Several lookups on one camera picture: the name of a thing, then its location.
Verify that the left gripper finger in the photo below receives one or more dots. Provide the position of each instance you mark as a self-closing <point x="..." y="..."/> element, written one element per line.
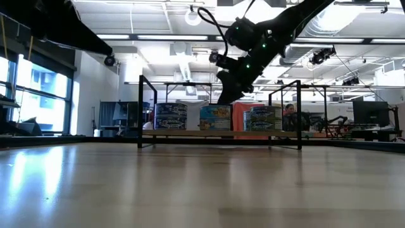
<point x="93" y="42"/>

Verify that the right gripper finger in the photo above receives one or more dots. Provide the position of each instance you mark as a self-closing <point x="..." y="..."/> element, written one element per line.
<point x="227" y="98"/>

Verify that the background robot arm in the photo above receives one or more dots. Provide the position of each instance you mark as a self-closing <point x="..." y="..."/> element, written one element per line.
<point x="335" y="120"/>

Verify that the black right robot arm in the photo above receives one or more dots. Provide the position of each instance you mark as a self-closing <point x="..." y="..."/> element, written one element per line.
<point x="284" y="22"/>

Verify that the orange cloth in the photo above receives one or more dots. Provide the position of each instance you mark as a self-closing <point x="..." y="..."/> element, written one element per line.
<point x="239" y="115"/>

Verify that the white cloth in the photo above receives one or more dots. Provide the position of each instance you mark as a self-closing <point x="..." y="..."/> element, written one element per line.
<point x="193" y="111"/>

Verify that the black background gantry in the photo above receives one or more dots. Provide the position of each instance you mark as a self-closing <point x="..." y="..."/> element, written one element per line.
<point x="188" y="84"/>
<point x="325" y="104"/>

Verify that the person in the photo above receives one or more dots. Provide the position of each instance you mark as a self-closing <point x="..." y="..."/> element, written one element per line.
<point x="148" y="125"/>
<point x="289" y="109"/>

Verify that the blue cabinet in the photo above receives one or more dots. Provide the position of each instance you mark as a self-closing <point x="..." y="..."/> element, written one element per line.
<point x="107" y="114"/>

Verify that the overhead light bar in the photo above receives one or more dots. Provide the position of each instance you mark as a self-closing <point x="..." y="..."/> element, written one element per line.
<point x="172" y="37"/>

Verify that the large window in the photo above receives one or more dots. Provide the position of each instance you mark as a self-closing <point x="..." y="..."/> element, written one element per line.
<point x="41" y="104"/>

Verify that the white cup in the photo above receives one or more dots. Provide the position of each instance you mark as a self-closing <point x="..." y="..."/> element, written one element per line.
<point x="97" y="133"/>

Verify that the grey desk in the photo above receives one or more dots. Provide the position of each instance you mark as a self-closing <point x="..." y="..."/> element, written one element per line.
<point x="8" y="104"/>

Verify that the dark chair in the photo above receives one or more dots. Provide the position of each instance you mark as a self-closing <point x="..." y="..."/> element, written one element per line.
<point x="30" y="124"/>

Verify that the black computer monitor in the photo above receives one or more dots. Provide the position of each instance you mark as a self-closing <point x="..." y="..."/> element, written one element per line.
<point x="371" y="114"/>

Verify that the background work table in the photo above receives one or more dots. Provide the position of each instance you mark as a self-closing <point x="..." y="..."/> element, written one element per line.
<point x="370" y="130"/>

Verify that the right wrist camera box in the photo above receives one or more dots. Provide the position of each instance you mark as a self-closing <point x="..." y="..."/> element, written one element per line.
<point x="226" y="62"/>

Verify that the black ceiling camera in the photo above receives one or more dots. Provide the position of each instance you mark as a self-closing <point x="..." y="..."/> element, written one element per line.
<point x="321" y="56"/>
<point x="212" y="57"/>
<point x="109" y="60"/>
<point x="351" y="81"/>

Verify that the wooden shelf with black frame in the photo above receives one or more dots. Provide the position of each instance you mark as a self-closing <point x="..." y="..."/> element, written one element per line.
<point x="299" y="111"/>

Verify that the black aluminium table frame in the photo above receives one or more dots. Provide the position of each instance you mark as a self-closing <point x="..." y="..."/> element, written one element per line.
<point x="63" y="140"/>

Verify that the silver air duct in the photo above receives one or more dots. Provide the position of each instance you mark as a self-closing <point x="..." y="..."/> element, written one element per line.
<point x="319" y="25"/>

